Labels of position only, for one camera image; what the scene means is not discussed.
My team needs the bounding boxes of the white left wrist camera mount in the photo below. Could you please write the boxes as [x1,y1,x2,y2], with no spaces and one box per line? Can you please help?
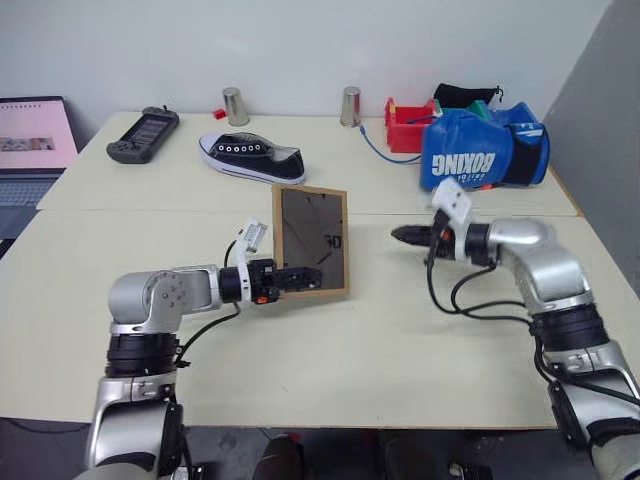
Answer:
[232,217,272,306]

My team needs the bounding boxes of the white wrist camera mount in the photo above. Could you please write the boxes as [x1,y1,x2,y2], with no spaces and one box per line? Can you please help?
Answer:
[430,176,476,237]
[232,217,272,306]

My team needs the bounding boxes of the green plastic bin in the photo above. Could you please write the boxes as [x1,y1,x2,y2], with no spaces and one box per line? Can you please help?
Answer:
[433,99,495,122]

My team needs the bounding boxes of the red plastic bin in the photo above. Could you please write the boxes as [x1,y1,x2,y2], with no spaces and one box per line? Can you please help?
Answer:
[383,96,444,155]

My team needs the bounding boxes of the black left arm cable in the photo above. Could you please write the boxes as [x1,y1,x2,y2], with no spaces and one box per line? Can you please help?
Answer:
[173,238,242,369]

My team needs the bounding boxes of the dark rounded shape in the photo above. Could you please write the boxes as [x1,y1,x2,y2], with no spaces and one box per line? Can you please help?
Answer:
[251,433,307,480]

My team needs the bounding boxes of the black floor cable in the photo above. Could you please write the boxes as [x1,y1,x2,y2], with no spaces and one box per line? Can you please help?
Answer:
[0,415,92,435]

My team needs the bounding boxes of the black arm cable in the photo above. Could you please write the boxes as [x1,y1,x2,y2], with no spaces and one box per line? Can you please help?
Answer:
[173,238,242,369]
[423,234,534,324]

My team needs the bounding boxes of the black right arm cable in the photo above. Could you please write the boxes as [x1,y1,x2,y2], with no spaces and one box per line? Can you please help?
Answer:
[423,234,534,324]

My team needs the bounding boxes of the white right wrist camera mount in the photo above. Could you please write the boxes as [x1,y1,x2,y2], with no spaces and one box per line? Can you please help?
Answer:
[430,176,476,237]

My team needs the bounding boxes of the black and white sneaker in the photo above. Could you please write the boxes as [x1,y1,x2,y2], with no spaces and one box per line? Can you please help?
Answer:
[197,131,310,187]

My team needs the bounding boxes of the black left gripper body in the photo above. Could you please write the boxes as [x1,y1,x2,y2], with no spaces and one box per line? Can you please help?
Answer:
[247,258,288,307]

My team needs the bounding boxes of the wooden picture frame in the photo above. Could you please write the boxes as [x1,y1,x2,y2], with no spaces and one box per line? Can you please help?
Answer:
[270,184,352,304]

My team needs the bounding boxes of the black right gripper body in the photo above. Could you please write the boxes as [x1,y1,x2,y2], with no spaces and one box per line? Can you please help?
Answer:
[425,211,467,262]

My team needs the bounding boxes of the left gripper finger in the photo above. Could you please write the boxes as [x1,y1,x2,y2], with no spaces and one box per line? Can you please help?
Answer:
[277,266,325,294]

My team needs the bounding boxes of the silver metal cup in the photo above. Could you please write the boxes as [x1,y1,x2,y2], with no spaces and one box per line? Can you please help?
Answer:
[339,85,363,128]
[221,86,252,127]

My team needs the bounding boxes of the open laptop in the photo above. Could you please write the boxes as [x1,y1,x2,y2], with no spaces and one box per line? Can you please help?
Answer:
[0,95,82,242]

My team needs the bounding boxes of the black cloth pouch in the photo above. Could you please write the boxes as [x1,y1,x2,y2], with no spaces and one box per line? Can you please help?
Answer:
[431,82,505,110]

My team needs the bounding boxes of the blue boxing glove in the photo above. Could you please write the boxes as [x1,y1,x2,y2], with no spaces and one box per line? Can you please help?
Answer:
[418,101,552,193]

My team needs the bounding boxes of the blue cable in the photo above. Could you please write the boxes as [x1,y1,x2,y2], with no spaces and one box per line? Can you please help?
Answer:
[358,126,424,166]

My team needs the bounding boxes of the black handheld game controller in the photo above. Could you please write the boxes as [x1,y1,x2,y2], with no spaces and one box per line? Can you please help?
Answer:
[105,105,181,165]

